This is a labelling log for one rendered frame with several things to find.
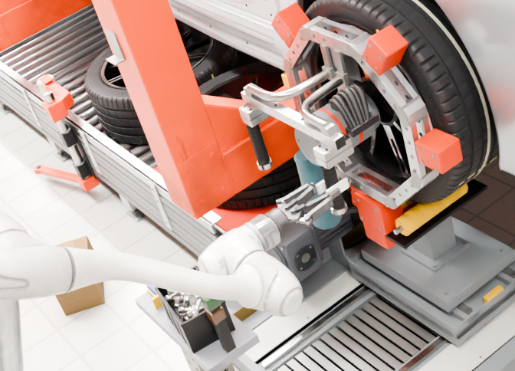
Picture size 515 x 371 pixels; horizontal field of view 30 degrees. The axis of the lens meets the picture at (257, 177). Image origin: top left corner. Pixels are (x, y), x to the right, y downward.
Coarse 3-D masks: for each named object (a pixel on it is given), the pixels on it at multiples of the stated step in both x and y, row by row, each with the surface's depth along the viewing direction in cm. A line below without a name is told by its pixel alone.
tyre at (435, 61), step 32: (320, 0) 263; (352, 0) 251; (384, 0) 248; (416, 32) 241; (416, 64) 240; (448, 64) 241; (448, 96) 240; (448, 128) 244; (480, 128) 248; (480, 160) 258; (416, 192) 274; (448, 192) 262
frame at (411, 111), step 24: (312, 24) 259; (336, 24) 255; (312, 48) 272; (336, 48) 251; (360, 48) 243; (288, 72) 280; (384, 96) 244; (408, 96) 243; (408, 120) 241; (408, 144) 247; (336, 168) 289; (360, 168) 286; (384, 192) 274; (408, 192) 261
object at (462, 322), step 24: (360, 264) 324; (384, 288) 312; (408, 288) 309; (480, 288) 301; (504, 288) 295; (408, 312) 306; (432, 312) 298; (456, 312) 292; (480, 312) 291; (456, 336) 289
